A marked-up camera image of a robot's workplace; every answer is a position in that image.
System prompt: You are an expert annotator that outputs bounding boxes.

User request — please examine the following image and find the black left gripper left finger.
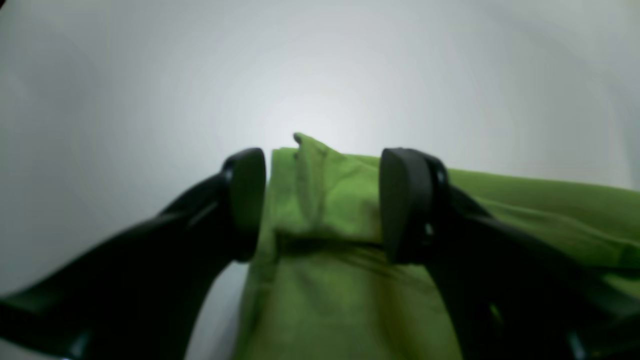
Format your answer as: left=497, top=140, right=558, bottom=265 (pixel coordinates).
left=1, top=148, right=266, bottom=360

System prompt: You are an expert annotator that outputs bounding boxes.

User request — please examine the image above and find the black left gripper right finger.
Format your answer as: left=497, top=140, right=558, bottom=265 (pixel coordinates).
left=379, top=148, right=640, bottom=360

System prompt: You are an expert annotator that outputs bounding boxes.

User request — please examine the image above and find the green T-shirt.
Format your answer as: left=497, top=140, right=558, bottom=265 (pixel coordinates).
left=231, top=133, right=639, bottom=360

